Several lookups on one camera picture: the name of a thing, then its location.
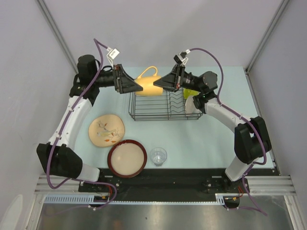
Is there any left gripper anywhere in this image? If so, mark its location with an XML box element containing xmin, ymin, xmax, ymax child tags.
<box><xmin>93</xmin><ymin>64</ymin><xmax>142</xmax><ymax>94</ymax></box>

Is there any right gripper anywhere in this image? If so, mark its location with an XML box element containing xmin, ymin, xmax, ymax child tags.
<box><xmin>153</xmin><ymin>64</ymin><xmax>203</xmax><ymax>93</ymax></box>

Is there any yellow mug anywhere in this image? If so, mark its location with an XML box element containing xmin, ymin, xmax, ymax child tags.
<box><xmin>134</xmin><ymin>66</ymin><xmax>163</xmax><ymax>97</ymax></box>

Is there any green bowl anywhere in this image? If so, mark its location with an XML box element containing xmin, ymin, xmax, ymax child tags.
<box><xmin>183</xmin><ymin>89</ymin><xmax>199</xmax><ymax>100</ymax></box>

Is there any black wire dish rack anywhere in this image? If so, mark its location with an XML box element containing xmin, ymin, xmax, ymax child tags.
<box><xmin>128</xmin><ymin>89</ymin><xmax>202</xmax><ymax>121</ymax></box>

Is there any white bowl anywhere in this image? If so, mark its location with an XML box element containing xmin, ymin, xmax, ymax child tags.
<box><xmin>185</xmin><ymin>95</ymin><xmax>199</xmax><ymax>115</ymax></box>

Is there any clear plastic cup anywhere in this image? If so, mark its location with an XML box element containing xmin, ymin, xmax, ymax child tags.
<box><xmin>150</xmin><ymin>147</ymin><xmax>167</xmax><ymax>166</ymax></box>

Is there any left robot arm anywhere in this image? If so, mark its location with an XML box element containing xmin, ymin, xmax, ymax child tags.
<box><xmin>36</xmin><ymin>55</ymin><xmax>143</xmax><ymax>192</ymax></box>

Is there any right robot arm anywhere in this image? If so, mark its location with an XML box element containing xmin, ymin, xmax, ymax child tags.
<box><xmin>153</xmin><ymin>65</ymin><xmax>272</xmax><ymax>192</ymax></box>

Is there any beige bird pattern plate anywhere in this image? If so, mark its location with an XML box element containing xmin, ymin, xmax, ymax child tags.
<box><xmin>88</xmin><ymin>114</ymin><xmax>125</xmax><ymax>147</ymax></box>

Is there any red rimmed round plate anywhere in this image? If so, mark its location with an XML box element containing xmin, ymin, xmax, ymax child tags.
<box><xmin>107</xmin><ymin>139</ymin><xmax>147</xmax><ymax>178</ymax></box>

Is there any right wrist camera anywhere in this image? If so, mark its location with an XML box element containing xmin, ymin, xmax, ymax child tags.
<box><xmin>174</xmin><ymin>49</ymin><xmax>190</xmax><ymax>67</ymax></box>

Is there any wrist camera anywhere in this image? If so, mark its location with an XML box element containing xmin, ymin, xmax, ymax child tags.
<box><xmin>174</xmin><ymin>49</ymin><xmax>190</xmax><ymax>67</ymax></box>
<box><xmin>106</xmin><ymin>47</ymin><xmax>120</xmax><ymax>67</ymax></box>

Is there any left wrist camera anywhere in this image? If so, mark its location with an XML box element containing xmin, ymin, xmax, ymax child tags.
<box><xmin>106</xmin><ymin>47</ymin><xmax>120</xmax><ymax>67</ymax></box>

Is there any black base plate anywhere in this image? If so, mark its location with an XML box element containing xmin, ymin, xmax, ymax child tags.
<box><xmin>48</xmin><ymin>166</ymin><xmax>280</xmax><ymax>202</ymax></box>

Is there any white cable duct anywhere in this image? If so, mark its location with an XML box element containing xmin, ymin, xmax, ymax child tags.
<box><xmin>44</xmin><ymin>195</ymin><xmax>224</xmax><ymax>205</ymax></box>

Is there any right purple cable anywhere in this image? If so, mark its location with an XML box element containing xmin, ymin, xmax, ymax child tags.
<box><xmin>186</xmin><ymin>47</ymin><xmax>268</xmax><ymax>216</ymax></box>

